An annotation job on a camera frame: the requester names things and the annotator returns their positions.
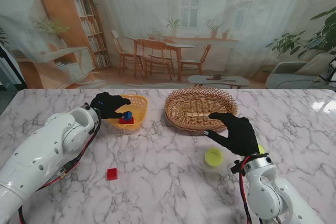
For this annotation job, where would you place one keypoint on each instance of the red toy block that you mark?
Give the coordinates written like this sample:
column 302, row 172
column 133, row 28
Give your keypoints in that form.
column 131, row 121
column 112, row 174
column 122, row 121

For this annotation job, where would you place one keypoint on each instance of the oval wicker basket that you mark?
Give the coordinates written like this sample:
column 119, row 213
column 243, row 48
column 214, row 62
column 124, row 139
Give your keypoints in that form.
column 189, row 103

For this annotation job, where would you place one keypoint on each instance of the printed room backdrop curtain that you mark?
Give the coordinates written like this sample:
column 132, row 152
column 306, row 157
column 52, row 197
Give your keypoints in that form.
column 168, row 11

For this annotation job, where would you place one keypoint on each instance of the yellow-green tennis ball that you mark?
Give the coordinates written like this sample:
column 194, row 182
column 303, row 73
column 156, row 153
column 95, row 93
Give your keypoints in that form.
column 261, row 149
column 214, row 157

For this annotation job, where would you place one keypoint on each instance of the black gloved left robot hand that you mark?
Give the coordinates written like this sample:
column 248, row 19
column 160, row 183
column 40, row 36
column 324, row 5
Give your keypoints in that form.
column 106, row 104

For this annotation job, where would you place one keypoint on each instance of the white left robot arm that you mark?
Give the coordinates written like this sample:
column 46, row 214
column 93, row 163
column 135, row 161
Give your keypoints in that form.
column 39, row 155

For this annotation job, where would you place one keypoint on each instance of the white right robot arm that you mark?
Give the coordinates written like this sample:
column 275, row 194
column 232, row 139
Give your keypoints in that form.
column 275, row 200

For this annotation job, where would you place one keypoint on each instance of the yellow plastic basket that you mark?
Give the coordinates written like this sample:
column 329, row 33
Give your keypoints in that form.
column 139, row 106

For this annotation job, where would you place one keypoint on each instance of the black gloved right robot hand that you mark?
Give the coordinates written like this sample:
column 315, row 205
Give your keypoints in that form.
column 241, row 137

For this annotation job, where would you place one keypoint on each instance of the blue toy block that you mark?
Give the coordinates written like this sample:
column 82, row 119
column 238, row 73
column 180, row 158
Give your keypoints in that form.
column 128, row 115

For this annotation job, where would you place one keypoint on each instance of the black tripod stand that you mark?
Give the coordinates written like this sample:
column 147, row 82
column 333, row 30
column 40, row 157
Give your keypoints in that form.
column 331, row 72

